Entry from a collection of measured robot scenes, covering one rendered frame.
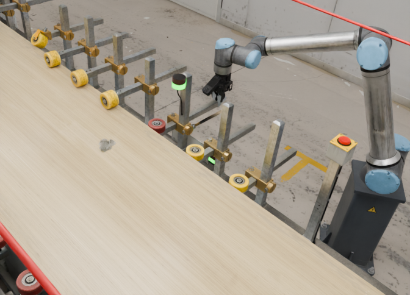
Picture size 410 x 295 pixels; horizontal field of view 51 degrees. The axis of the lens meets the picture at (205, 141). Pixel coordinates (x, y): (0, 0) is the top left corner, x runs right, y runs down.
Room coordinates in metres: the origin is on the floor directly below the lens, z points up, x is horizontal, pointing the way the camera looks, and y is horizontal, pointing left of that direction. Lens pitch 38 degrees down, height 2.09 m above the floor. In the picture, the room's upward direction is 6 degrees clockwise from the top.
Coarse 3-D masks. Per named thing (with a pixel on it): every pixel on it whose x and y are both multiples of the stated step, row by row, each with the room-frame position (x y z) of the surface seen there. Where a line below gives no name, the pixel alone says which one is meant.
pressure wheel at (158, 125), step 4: (152, 120) 1.61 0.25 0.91; (156, 120) 1.62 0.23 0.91; (160, 120) 1.62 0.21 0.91; (148, 124) 1.58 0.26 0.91; (152, 124) 1.58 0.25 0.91; (156, 124) 1.58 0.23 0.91; (160, 124) 1.59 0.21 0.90; (164, 124) 1.59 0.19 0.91; (152, 128) 1.56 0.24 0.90; (156, 128) 1.55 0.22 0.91; (160, 128) 1.56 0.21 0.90; (164, 128) 1.58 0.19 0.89; (160, 132) 1.56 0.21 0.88
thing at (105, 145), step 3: (99, 141) 1.42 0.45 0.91; (102, 141) 1.41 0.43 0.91; (105, 141) 1.40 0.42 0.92; (108, 141) 1.41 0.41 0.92; (111, 141) 1.42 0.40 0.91; (114, 141) 1.43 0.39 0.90; (99, 144) 1.40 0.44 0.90; (102, 144) 1.38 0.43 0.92; (105, 144) 1.39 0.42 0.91; (108, 144) 1.40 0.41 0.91; (111, 144) 1.40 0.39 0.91; (114, 144) 1.41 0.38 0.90; (99, 147) 1.38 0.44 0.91; (102, 147) 1.37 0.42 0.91; (105, 147) 1.38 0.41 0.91; (108, 147) 1.38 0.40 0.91; (111, 147) 1.39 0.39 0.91; (102, 150) 1.36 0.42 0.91; (105, 150) 1.36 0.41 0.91
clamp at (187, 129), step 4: (168, 116) 1.70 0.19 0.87; (172, 116) 1.71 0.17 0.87; (176, 116) 1.71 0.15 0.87; (168, 120) 1.70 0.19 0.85; (172, 120) 1.68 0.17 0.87; (176, 120) 1.68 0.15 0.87; (176, 124) 1.66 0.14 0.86; (180, 124) 1.65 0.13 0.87; (188, 124) 1.66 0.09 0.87; (176, 128) 1.66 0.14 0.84; (180, 128) 1.65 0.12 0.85; (184, 128) 1.64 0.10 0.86; (188, 128) 1.63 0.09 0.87; (192, 128) 1.65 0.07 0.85; (180, 132) 1.65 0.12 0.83; (184, 132) 1.63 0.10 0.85; (188, 132) 1.63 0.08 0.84
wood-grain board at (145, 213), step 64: (0, 64) 1.97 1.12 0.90; (0, 128) 1.44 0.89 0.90; (64, 128) 1.49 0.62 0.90; (128, 128) 1.54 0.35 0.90; (0, 192) 1.07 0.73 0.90; (64, 192) 1.11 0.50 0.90; (128, 192) 1.14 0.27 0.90; (192, 192) 1.18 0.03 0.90; (64, 256) 0.83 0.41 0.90; (128, 256) 0.86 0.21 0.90; (192, 256) 0.89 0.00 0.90; (256, 256) 0.91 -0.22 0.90; (320, 256) 0.94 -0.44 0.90
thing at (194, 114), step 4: (204, 104) 1.86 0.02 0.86; (208, 104) 1.86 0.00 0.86; (212, 104) 1.87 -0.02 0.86; (216, 104) 1.89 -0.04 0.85; (196, 108) 1.81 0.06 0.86; (200, 108) 1.82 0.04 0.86; (204, 108) 1.82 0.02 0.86; (208, 108) 1.84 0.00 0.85; (212, 108) 1.87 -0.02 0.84; (192, 112) 1.78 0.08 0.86; (196, 112) 1.78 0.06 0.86; (200, 112) 1.80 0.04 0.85; (204, 112) 1.82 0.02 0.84; (192, 116) 1.75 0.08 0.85; (196, 116) 1.78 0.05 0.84; (168, 124) 1.65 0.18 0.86; (172, 124) 1.66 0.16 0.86; (168, 128) 1.63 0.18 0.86; (172, 128) 1.65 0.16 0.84; (164, 132) 1.61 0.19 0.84
